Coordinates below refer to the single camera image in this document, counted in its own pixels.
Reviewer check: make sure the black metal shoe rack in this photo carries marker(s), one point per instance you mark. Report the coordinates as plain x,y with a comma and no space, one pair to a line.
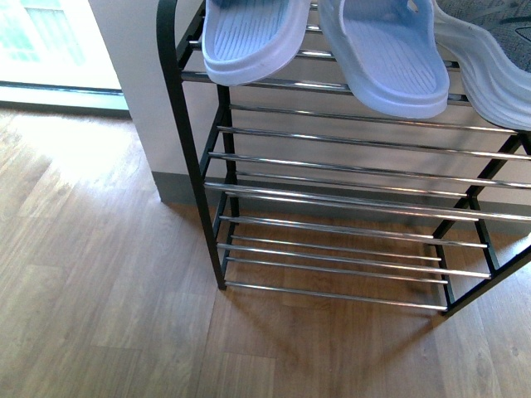
460,254

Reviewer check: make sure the light blue slipper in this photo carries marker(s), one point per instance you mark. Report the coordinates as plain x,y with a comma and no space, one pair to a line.
387,53
247,41

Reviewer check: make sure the grey sneaker one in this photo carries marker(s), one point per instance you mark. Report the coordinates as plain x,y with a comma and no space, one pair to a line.
491,42

